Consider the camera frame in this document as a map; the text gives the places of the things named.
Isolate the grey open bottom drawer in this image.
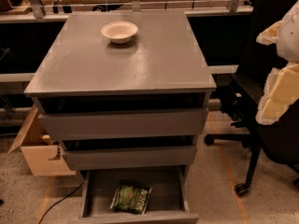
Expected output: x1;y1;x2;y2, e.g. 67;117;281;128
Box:
69;166;198;224

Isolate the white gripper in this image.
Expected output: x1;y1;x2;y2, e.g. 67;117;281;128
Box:
256;0;299;125

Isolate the wooden workbench with metal frame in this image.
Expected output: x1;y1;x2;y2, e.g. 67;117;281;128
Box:
0;0;251;23

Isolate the green jalapeno chip bag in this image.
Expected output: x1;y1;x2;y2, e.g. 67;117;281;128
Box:
110;183;152;214

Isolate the grey drawer cabinet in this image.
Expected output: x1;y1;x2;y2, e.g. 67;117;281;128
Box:
23;10;217;179

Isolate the black floor cable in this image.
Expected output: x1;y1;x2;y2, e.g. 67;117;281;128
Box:
37;180;86;224

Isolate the white paper bowl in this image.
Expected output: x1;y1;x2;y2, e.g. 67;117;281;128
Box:
101;21;138;44

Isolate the grey top drawer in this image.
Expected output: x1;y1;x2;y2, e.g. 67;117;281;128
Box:
38;108;207;141

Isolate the black office chair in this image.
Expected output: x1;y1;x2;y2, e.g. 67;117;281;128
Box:
204;0;299;197

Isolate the grey middle drawer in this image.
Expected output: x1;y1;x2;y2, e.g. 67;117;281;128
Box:
63;146;197;170

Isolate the cardboard box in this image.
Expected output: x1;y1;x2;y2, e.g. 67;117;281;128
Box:
8;105;76;176

